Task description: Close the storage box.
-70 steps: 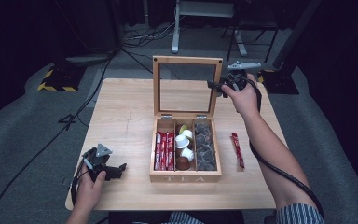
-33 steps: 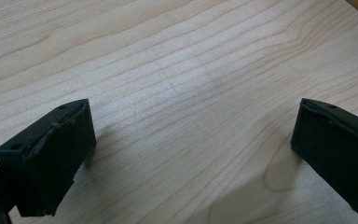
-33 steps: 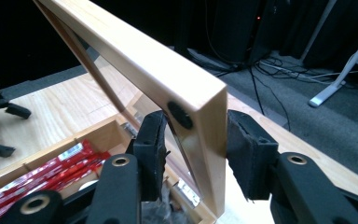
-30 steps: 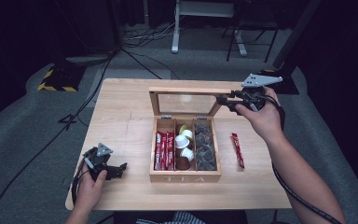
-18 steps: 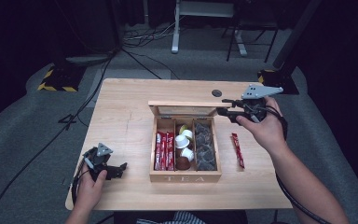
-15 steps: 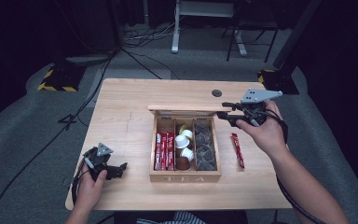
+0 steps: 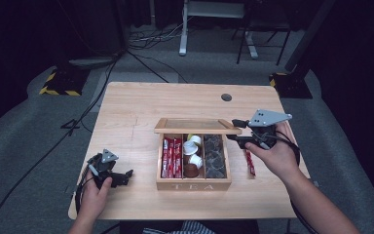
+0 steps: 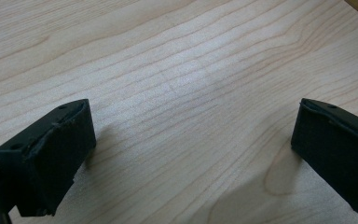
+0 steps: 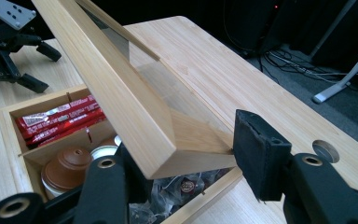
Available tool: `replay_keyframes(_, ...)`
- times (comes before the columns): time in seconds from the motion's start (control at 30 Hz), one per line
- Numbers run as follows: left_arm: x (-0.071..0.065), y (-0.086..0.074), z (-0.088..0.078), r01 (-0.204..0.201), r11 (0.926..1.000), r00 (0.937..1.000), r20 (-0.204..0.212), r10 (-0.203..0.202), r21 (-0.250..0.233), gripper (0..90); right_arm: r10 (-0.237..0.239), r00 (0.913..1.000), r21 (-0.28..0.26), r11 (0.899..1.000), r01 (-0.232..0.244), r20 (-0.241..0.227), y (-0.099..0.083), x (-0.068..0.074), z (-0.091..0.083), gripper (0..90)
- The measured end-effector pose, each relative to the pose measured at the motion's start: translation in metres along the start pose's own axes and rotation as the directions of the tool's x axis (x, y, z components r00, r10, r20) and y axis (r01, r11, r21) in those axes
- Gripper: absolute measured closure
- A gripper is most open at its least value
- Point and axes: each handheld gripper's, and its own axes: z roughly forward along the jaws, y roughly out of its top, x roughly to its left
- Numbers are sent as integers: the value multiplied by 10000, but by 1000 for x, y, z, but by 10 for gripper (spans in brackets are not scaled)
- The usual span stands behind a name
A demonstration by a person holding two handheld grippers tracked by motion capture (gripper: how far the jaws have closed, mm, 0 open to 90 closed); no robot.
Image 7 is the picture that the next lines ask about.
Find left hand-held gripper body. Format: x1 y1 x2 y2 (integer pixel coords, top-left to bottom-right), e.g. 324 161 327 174
87 148 127 190

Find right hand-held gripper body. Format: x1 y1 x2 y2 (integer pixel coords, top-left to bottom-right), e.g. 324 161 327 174
247 109 293 151

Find red stick sachet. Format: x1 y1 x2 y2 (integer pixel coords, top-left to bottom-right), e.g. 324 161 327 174
161 136 170 179
244 149 257 177
173 137 184 179
168 137 176 179

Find wooden tea box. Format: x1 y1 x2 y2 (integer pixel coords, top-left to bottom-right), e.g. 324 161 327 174
153 117 243 192

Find person's left hand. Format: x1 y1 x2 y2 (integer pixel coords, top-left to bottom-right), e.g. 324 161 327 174
77 176 114 223

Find person's right hand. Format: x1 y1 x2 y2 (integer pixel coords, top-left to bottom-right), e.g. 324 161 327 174
244 121 307 187

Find pile of dark tea packets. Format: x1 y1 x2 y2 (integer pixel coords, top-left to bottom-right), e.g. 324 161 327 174
203 134 228 179

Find yellow-black striped stand base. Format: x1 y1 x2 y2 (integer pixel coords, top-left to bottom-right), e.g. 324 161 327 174
38 65 91 98
269 71 314 99

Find brown coffee capsule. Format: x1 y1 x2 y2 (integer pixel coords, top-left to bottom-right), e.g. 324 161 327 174
183 163 200 178

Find person's striped clothing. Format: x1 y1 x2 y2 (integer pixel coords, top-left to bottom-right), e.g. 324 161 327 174
141 219 216 234

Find dark slanted stand pole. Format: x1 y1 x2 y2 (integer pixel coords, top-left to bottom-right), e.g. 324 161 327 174
284 0 339 74

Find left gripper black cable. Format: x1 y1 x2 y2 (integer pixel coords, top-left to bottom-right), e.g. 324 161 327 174
74 159 95 214

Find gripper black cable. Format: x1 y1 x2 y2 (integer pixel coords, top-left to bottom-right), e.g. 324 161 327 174
266 131 319 234
74 159 95 214

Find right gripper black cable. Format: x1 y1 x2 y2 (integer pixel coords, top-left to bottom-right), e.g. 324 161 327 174
266 131 319 234

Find long black floor cable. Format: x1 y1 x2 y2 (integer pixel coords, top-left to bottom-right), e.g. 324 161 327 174
0 52 125 234

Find black metal chair frame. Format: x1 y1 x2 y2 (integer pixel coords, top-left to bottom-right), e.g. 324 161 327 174
235 13 292 66

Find white desk frame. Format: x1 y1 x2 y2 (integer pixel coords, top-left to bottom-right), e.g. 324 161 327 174
178 0 260 60

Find bundle of floor cables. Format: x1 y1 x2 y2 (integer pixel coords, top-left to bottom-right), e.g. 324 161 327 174
128 19 189 52

